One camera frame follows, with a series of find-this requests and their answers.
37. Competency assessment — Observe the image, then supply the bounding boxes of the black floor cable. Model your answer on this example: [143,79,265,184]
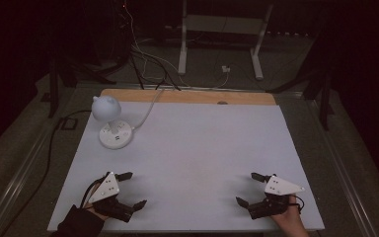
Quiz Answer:
[0,109,93,236]

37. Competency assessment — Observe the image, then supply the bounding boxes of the black square floor plate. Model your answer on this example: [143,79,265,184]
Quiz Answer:
[60,117,79,131]

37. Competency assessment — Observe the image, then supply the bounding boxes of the white desk lamp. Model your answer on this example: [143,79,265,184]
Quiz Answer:
[91,95,134,151]

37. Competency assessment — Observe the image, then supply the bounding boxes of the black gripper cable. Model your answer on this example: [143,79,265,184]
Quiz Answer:
[79,178,104,209]
[288,195,306,212]

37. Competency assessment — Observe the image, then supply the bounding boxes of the bundle of black cables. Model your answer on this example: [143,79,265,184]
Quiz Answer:
[127,45,183,92]

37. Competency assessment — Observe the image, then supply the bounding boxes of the thin white cable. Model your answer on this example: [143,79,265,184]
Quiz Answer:
[123,3,230,91]

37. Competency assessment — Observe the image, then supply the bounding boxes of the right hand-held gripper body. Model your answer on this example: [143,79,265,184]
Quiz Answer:
[248,175,306,220]

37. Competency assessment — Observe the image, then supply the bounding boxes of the black stand legs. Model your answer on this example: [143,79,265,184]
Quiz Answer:
[46,53,116,119]
[265,63,336,132]

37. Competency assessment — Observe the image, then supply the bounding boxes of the person's right hand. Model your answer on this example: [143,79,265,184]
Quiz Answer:
[270,195,311,237]

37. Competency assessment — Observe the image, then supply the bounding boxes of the white lamp cable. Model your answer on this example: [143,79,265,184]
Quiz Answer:
[132,88,166,131]

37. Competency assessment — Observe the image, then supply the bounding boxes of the person's left hand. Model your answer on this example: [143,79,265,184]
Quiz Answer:
[84,183,110,222]

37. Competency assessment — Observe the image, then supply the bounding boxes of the white metal stand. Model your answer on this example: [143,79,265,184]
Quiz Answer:
[177,0,274,82]

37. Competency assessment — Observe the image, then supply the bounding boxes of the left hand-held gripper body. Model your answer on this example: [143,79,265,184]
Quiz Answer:
[88,171,136,223]

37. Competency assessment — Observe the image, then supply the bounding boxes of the white table mat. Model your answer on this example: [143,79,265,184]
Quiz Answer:
[46,100,326,233]

